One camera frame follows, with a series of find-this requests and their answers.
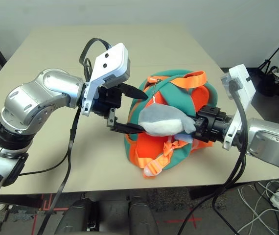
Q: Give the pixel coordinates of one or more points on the grey robot left leg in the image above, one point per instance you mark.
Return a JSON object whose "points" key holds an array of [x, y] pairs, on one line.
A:
{"points": [[74, 218]]}

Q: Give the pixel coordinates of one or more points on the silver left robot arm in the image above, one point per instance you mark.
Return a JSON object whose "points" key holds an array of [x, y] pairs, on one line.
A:
{"points": [[44, 93]]}

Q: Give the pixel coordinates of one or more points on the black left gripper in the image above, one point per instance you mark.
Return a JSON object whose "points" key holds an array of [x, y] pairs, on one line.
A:
{"points": [[107, 100]]}

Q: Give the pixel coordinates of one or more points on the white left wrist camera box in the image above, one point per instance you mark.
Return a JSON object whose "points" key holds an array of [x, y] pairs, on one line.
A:
{"points": [[112, 61]]}

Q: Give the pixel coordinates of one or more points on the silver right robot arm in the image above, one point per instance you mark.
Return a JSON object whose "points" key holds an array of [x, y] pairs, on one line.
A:
{"points": [[269, 139]]}

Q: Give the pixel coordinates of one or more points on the green and orange plush toy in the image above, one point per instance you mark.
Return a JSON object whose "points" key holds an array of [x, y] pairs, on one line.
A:
{"points": [[151, 147]]}

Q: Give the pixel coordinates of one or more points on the black bucket with items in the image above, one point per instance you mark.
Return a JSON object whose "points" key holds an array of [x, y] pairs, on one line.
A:
{"points": [[274, 83]]}

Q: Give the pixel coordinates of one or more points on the grey robot right leg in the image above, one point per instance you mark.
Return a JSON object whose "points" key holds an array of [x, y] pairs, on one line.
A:
{"points": [[142, 218]]}

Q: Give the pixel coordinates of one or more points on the black tripod stand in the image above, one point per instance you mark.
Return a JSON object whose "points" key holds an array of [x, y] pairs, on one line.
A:
{"points": [[274, 55]]}

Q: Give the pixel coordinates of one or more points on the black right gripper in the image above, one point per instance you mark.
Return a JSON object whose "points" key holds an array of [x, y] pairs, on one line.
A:
{"points": [[213, 124]]}

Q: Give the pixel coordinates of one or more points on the grey robot leg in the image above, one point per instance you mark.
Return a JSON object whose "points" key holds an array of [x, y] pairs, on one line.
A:
{"points": [[142, 218], [74, 218]]}

